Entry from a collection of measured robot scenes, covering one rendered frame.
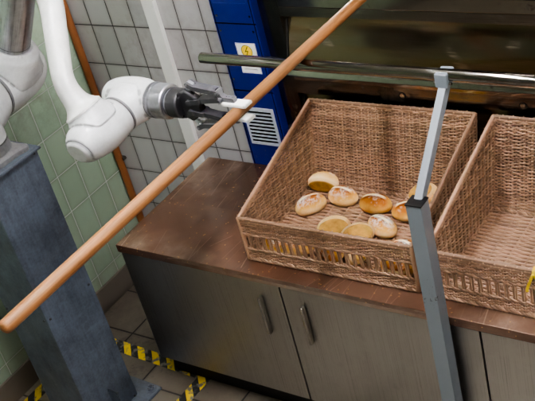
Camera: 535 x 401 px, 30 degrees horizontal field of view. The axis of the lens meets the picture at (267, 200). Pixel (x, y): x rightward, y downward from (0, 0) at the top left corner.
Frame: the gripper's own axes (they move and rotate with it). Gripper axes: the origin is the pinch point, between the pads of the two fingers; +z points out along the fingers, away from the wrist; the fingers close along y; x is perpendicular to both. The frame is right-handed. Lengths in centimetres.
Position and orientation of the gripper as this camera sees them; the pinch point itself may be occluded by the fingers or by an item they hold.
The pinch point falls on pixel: (238, 110)
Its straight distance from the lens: 234.6
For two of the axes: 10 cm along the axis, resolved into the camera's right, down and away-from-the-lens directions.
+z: 8.1, 1.5, -5.6
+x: -5.4, 5.6, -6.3
